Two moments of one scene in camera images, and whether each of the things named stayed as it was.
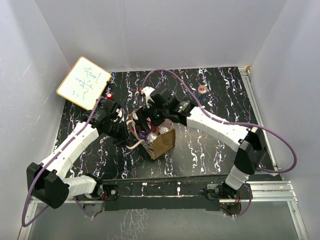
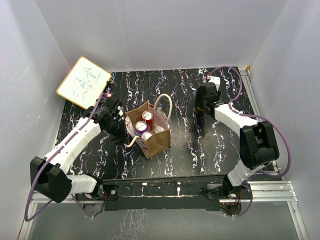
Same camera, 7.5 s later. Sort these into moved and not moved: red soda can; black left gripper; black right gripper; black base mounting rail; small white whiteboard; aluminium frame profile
Moved: red soda can; black right gripper
Not moved: black base mounting rail; small white whiteboard; black left gripper; aluminium frame profile
